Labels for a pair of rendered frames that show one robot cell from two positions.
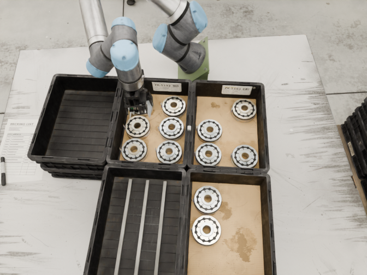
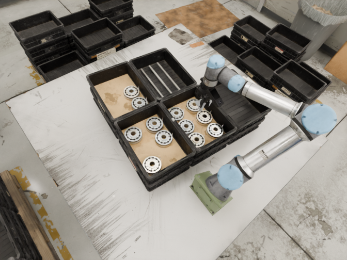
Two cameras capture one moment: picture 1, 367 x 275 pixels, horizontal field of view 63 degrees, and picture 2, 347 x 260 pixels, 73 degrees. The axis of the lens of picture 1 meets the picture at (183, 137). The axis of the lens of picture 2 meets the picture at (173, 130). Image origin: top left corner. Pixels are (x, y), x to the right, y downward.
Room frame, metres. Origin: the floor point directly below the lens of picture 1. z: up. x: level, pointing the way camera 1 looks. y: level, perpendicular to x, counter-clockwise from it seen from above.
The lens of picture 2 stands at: (1.08, -0.57, 2.04)
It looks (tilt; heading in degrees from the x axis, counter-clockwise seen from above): 58 degrees down; 133
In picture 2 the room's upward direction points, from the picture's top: 9 degrees clockwise
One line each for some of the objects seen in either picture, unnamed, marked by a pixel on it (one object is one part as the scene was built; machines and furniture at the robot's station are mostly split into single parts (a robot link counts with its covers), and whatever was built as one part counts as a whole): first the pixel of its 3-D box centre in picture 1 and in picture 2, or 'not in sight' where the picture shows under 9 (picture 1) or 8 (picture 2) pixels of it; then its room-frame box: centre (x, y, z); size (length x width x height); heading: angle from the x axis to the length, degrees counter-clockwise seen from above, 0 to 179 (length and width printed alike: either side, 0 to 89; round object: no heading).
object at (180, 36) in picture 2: not in sight; (179, 35); (-0.24, 0.72, 0.71); 0.22 x 0.19 x 0.01; 1
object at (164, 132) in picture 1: (171, 127); (186, 126); (0.59, 0.05, 0.86); 0.10 x 0.10 x 0.01
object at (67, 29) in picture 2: not in sight; (82, 34); (-1.23, 0.18, 0.31); 0.40 x 0.30 x 0.34; 91
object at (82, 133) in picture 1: (82, 122); (232, 101); (0.63, 0.42, 0.87); 0.40 x 0.30 x 0.11; 174
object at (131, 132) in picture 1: (137, 126); (204, 116); (0.61, 0.19, 0.86); 0.10 x 0.10 x 0.01
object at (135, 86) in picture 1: (132, 78); (210, 79); (0.59, 0.15, 1.20); 0.08 x 0.08 x 0.05
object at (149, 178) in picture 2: (228, 123); (154, 137); (0.57, -0.18, 0.92); 0.40 x 0.30 x 0.02; 174
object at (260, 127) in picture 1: (226, 129); (154, 142); (0.57, -0.18, 0.87); 0.40 x 0.30 x 0.11; 174
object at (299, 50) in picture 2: not in sight; (279, 54); (0.28, 1.77, 0.37); 0.42 x 0.34 x 0.46; 1
